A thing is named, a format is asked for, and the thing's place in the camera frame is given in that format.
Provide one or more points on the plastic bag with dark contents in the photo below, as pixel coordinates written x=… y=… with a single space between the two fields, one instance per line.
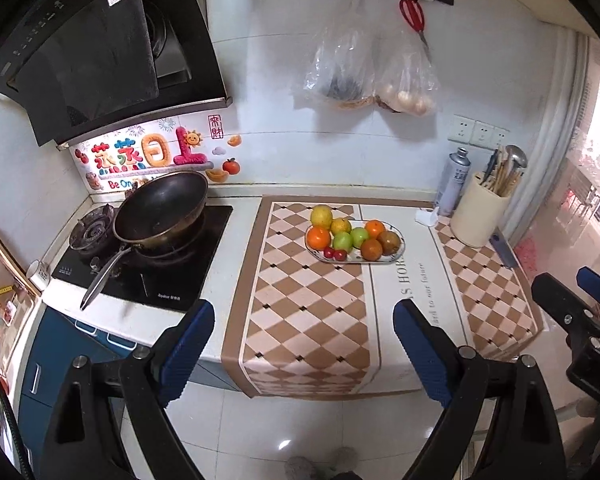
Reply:
x=340 y=70

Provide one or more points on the black range hood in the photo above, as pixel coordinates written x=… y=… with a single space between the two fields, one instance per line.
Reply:
x=80 y=50

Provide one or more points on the red scissors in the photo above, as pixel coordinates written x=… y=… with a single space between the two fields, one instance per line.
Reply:
x=414 y=15

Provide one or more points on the white wall socket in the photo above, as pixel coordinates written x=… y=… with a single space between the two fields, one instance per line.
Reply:
x=490 y=135
x=461 y=129

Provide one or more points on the orange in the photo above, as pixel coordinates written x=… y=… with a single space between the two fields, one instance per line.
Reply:
x=319 y=237
x=375 y=228

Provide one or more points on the dark blue tool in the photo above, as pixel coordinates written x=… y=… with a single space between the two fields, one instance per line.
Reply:
x=502 y=247

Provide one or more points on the bundle of wooden chopsticks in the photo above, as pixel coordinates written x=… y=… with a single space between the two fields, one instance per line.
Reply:
x=500 y=175

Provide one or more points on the black gas stove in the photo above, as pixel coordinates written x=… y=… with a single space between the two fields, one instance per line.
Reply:
x=180 y=275

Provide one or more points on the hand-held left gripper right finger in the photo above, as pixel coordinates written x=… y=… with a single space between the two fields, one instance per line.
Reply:
x=420 y=350

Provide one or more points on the grey spray can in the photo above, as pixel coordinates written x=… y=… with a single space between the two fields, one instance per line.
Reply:
x=452 y=185

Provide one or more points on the colourful wall sticker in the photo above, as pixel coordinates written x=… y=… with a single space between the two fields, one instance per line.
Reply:
x=155 y=152

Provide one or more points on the plastic bag with eggs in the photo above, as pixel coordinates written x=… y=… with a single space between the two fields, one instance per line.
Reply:
x=405 y=90

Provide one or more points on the white door frame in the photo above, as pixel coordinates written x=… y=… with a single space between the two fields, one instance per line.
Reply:
x=560 y=110

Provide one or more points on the white cup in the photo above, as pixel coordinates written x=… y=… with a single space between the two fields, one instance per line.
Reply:
x=39 y=275

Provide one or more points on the large green apple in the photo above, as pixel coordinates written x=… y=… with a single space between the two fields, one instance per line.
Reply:
x=342 y=241

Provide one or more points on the checkered table mat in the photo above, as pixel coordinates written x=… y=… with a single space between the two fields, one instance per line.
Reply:
x=300 y=310

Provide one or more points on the metal ladle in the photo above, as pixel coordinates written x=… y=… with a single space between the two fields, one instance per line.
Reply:
x=516 y=156

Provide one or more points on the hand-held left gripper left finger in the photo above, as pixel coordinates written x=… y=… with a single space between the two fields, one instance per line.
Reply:
x=187 y=345

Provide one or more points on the red cherry tomato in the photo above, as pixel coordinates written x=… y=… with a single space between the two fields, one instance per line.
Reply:
x=329 y=252
x=339 y=255

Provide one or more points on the grey fuzzy slipper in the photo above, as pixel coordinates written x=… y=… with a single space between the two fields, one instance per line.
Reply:
x=300 y=467
x=342 y=460

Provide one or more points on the small yellow lemon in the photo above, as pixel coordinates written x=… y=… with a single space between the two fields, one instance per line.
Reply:
x=340 y=225

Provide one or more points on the brown framed door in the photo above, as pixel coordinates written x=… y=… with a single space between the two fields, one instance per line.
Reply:
x=0 y=280

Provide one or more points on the blue kitchen cabinet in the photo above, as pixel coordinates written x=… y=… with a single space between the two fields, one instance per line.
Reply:
x=55 y=340

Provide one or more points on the large yellow lemon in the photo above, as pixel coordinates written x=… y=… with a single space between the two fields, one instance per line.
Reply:
x=321 y=216

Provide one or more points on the black wok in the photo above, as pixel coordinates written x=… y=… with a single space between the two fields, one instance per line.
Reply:
x=160 y=210

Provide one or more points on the floral oval plate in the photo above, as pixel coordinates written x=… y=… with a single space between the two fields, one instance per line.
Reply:
x=354 y=259

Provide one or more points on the cream utensil holder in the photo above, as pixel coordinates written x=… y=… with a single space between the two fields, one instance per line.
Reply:
x=477 y=220

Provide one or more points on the small green apple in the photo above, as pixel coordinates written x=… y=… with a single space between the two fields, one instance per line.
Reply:
x=360 y=235

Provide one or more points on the brownish green apple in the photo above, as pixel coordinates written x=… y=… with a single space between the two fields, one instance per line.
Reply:
x=391 y=242

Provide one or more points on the small white holder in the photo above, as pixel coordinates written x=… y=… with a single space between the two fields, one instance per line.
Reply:
x=426 y=217

